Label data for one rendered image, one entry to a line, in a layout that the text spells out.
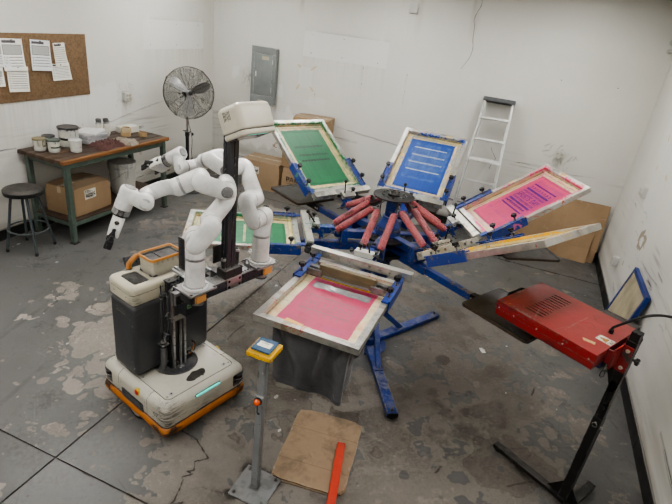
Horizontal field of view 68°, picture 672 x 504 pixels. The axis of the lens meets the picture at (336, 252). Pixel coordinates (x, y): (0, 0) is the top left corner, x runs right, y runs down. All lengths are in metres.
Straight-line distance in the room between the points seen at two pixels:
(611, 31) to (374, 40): 2.72
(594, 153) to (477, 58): 1.81
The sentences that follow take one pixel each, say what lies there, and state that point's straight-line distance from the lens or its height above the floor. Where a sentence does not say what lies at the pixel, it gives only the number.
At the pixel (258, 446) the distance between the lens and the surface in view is 2.82.
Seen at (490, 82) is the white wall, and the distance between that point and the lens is 6.67.
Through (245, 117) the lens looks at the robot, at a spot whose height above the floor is 1.98.
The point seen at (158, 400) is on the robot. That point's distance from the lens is 3.19.
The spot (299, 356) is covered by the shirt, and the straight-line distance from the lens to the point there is 2.71.
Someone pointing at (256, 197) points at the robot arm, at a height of 1.52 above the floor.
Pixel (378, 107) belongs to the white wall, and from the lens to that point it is 6.98.
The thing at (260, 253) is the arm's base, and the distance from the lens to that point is 2.72.
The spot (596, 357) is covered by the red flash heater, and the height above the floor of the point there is 1.09.
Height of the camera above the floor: 2.40
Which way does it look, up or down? 25 degrees down
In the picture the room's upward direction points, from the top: 8 degrees clockwise
